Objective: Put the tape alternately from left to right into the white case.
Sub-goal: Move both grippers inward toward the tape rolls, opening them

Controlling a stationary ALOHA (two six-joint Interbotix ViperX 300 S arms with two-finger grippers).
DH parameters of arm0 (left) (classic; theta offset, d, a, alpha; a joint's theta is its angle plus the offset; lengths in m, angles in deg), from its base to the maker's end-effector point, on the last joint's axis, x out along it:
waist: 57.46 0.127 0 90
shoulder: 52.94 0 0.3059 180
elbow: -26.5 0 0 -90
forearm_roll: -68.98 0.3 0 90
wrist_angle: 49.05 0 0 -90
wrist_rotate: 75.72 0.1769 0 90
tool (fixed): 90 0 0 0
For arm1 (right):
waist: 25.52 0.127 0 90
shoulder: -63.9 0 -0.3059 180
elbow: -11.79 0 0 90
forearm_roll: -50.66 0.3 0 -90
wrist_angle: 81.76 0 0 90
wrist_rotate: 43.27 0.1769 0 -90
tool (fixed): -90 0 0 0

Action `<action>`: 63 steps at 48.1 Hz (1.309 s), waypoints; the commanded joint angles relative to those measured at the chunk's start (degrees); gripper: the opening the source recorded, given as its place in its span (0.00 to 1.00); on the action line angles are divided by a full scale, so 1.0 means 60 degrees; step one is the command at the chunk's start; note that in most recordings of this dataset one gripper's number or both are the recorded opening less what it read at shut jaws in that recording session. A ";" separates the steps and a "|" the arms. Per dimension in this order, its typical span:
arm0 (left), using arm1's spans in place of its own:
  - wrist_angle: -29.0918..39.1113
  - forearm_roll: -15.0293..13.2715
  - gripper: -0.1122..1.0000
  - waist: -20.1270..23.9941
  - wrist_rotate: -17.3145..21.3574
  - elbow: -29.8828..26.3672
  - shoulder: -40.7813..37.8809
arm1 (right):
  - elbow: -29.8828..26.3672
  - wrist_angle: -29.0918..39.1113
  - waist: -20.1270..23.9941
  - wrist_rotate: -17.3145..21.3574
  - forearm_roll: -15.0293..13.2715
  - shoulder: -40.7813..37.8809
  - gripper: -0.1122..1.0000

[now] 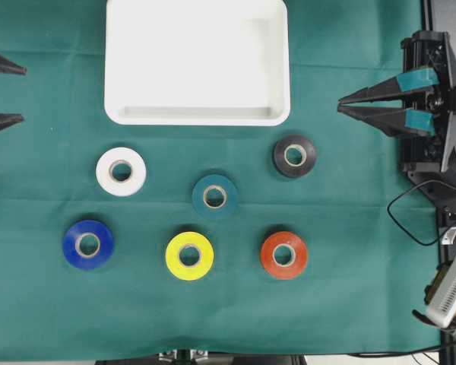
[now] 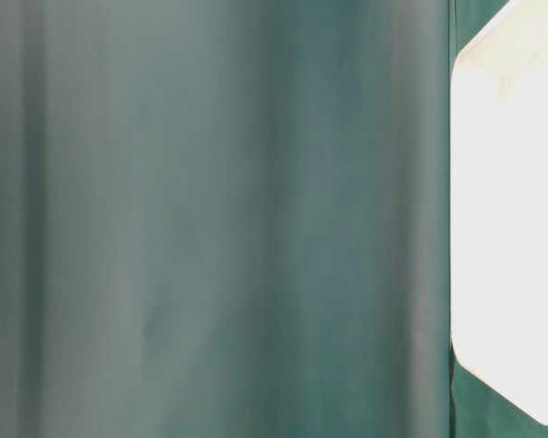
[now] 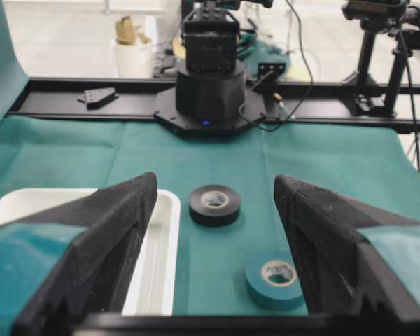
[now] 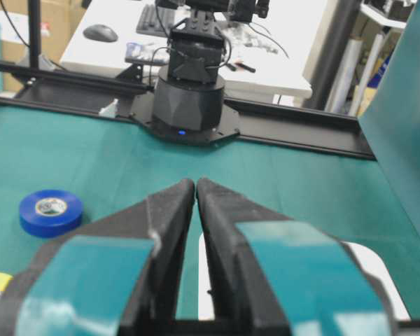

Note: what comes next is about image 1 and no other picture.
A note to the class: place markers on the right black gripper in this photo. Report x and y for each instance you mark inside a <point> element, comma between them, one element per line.
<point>427,85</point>

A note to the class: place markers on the white tape roll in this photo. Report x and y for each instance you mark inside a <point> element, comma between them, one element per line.
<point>113,157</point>

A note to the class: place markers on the black tape roll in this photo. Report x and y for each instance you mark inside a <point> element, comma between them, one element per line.
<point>294,156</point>

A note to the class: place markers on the blue tape roll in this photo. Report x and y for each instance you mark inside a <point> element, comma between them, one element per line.
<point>71,244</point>

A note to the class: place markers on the red tape roll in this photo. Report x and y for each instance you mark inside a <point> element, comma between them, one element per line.
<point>284,255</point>

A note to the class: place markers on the green tape roll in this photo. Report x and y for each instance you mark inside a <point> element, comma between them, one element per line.
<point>215,197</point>

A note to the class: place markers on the yellow tape roll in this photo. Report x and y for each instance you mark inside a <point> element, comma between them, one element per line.
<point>189,240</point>

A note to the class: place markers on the green table cloth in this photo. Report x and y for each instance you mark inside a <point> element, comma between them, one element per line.
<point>369,241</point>

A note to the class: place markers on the white plastic tray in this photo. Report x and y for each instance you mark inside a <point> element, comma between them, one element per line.
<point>221,63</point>

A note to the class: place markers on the white perforated device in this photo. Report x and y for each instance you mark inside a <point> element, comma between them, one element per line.
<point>442,307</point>

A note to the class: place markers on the white bracket clip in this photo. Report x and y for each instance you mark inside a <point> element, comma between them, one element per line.
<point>449,236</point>

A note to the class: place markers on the bottom metal camera mount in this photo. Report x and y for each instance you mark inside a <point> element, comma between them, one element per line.
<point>183,356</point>

